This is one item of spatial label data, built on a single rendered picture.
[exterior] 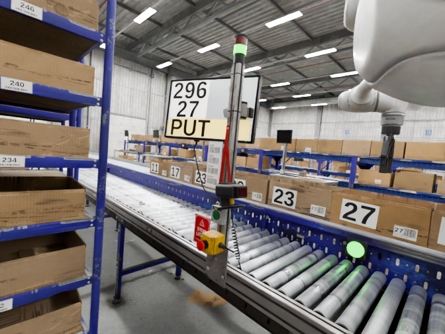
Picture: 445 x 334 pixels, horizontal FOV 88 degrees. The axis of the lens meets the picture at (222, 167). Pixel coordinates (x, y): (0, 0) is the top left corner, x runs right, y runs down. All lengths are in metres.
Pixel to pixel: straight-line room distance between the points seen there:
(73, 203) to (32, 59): 0.43
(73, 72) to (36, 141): 0.24
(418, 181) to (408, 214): 4.28
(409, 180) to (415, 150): 0.63
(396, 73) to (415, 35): 0.03
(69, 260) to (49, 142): 0.39
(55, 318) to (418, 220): 1.41
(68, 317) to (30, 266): 0.23
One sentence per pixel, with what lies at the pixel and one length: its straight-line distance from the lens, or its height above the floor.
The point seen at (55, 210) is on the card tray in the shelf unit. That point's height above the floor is 0.98.
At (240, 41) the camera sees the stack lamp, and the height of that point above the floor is 1.63.
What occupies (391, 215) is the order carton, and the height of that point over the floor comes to 0.99.
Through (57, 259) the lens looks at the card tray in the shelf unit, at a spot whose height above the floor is 0.81.
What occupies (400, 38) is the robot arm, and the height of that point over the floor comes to 1.31.
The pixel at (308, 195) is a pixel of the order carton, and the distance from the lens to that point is 1.39.
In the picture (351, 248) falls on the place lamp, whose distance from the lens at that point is 1.28.
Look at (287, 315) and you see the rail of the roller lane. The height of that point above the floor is 0.71.
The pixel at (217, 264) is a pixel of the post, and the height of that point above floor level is 0.75.
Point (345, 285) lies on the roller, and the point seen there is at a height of 0.75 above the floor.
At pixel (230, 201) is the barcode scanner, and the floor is 1.02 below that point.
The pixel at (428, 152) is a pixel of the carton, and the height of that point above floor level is 1.54.
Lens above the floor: 1.20
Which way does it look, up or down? 4 degrees down
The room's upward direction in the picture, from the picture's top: 5 degrees clockwise
